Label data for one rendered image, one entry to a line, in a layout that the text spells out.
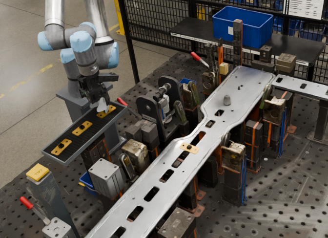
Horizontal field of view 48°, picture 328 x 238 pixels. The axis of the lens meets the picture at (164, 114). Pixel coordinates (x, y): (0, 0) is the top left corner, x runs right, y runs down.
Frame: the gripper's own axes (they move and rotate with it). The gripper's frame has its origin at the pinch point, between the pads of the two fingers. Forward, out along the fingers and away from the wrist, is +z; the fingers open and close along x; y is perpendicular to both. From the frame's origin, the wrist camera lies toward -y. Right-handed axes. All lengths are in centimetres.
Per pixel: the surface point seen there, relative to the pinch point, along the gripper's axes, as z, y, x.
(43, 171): 1.9, 36.0, 6.5
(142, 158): 13.9, 3.1, 22.1
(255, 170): 46, -43, 48
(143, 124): 10.0, -9.1, 11.4
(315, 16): 1, -118, 35
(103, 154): 17.2, 9.5, 4.2
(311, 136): 47, -81, 57
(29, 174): 1.9, 40.1, 3.4
